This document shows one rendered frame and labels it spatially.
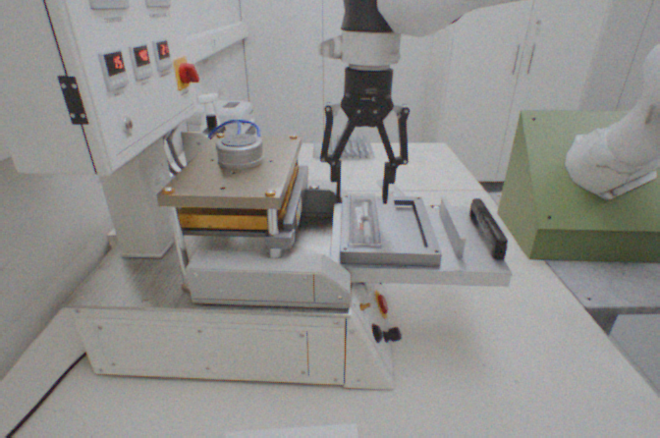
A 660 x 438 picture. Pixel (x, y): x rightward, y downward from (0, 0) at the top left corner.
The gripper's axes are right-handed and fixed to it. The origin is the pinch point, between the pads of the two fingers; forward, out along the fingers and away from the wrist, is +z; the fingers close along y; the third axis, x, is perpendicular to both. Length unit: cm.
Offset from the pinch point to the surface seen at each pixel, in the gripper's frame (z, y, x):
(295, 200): 1.3, -11.5, -4.0
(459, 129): 53, 80, 209
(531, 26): -16, 115, 210
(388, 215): 7.0, 5.4, 2.0
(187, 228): 3.9, -28.4, -9.6
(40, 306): 30, -67, -2
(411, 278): 11.3, 8.3, -10.9
